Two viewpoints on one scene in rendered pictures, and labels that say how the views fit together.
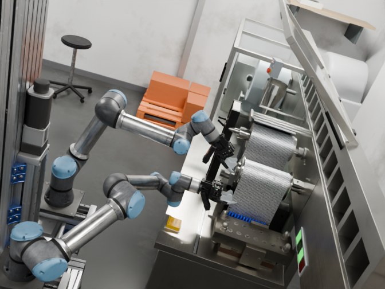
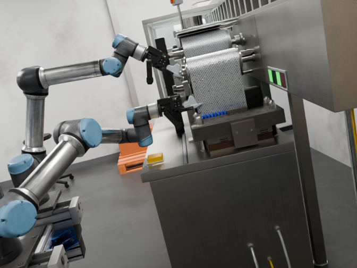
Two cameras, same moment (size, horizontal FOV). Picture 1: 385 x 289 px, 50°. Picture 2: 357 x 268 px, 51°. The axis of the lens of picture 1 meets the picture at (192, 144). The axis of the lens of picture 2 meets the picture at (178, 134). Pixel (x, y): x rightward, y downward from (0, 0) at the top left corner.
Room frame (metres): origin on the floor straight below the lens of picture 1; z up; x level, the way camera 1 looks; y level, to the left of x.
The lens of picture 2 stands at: (0.01, -0.23, 1.40)
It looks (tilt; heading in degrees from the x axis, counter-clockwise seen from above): 13 degrees down; 2
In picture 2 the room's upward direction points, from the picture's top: 13 degrees counter-clockwise
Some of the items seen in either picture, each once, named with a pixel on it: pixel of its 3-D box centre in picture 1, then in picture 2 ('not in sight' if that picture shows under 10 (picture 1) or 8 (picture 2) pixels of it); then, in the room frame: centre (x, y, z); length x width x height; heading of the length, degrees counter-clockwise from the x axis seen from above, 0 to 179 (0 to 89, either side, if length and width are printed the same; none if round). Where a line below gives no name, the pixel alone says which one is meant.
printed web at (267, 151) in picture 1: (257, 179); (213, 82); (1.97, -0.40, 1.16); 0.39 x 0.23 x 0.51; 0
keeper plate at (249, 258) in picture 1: (252, 257); (244, 133); (1.57, -0.45, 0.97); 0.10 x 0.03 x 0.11; 90
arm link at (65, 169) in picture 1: (63, 172); (23, 170); (1.70, 0.58, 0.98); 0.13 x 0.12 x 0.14; 1
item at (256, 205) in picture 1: (253, 205); (219, 96); (1.78, -0.40, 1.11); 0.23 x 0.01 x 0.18; 90
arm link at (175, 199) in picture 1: (173, 194); (141, 134); (1.79, 0.01, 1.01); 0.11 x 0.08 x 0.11; 58
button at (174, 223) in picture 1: (173, 223); (155, 157); (1.68, -0.04, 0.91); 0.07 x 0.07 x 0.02; 0
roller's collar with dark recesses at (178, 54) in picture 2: (244, 133); (178, 53); (2.09, -0.25, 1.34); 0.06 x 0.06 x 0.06; 0
